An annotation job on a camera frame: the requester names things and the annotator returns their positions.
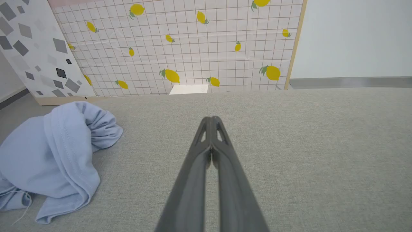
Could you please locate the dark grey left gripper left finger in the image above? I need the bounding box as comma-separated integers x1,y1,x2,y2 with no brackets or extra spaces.
154,117,212,232

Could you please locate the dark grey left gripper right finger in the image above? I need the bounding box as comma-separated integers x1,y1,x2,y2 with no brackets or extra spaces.
211,116,269,232

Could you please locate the light blue garment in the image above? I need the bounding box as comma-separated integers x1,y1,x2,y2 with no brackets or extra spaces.
0,101,124,225

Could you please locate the grey fabric sofa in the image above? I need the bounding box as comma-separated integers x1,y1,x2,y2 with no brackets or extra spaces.
0,88,412,232

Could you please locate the white box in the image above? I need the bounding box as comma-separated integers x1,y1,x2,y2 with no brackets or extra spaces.
169,84,209,95

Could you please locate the lemon print tile panel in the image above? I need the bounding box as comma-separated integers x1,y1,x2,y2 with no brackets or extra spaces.
47,0,308,97

